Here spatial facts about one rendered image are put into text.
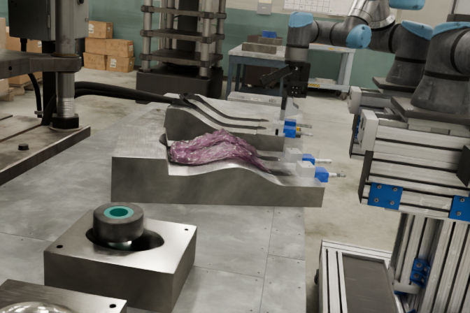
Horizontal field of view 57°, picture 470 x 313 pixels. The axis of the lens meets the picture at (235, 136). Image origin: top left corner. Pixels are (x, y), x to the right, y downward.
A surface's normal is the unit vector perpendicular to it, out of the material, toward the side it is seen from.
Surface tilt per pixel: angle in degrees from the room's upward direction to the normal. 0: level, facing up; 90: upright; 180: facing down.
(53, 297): 0
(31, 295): 0
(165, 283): 90
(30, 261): 0
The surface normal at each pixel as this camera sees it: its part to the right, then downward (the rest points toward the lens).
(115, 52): -0.12, 0.16
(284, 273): 0.10, -0.96
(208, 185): 0.15, 0.29
